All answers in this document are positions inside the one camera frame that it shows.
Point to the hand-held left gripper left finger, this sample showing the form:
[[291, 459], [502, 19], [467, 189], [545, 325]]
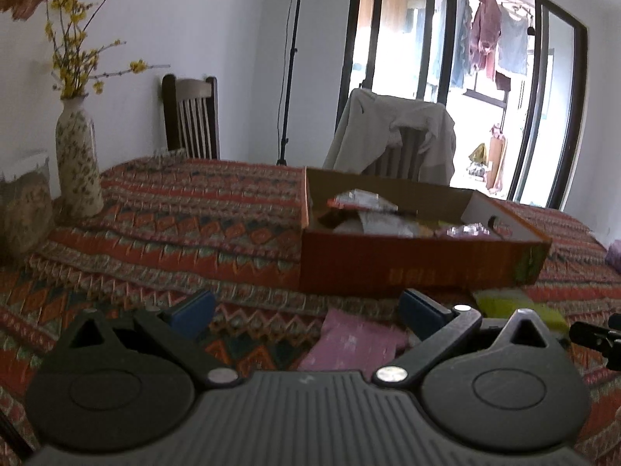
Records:
[[194, 313]]

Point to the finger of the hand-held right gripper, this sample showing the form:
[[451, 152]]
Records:
[[594, 337], [616, 321]]

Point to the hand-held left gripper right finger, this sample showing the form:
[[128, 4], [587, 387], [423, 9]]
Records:
[[422, 313]]

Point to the orange cardboard box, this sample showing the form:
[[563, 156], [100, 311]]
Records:
[[412, 264]]

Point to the long green snack packet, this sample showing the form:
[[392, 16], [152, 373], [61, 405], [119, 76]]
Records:
[[499, 303]]

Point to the pink snack packet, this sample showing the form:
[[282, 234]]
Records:
[[349, 344]]

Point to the red snack packet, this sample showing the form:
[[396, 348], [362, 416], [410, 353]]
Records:
[[361, 200]]

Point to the purple tissue pack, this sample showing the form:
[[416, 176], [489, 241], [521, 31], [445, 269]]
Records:
[[615, 255]]

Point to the patterned red tablecloth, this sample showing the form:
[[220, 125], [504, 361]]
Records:
[[170, 233]]

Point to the chair under jacket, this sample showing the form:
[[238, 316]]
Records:
[[402, 155]]

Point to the small floral pouch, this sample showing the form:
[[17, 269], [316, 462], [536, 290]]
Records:
[[170, 154]]

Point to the yellow bag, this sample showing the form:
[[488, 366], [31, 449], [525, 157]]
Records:
[[478, 158]]

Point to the wooden balcony cabinet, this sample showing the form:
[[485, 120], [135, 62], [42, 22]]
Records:
[[497, 160]]

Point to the floral ceramic vase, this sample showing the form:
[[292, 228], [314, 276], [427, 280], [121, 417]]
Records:
[[77, 160]]

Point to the beige jacket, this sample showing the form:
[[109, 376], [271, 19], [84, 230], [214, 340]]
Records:
[[364, 126]]

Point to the clear jar with white lid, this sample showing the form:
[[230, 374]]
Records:
[[24, 213]]

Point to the dark wooden chair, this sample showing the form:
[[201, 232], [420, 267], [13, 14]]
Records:
[[191, 102]]

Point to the hanging dark cloth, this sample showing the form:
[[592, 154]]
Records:
[[503, 82]]

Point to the hanging blue jeans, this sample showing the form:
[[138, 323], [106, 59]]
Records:
[[461, 39]]

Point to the yellow flower branches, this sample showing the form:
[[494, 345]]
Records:
[[73, 58]]

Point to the hanging grey-blue shirt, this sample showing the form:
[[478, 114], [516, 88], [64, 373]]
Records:
[[513, 43]]

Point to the hanging maroon shirt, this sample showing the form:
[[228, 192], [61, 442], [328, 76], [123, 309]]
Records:
[[485, 29]]

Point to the black sliding door frame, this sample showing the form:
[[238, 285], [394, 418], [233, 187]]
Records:
[[575, 107]]

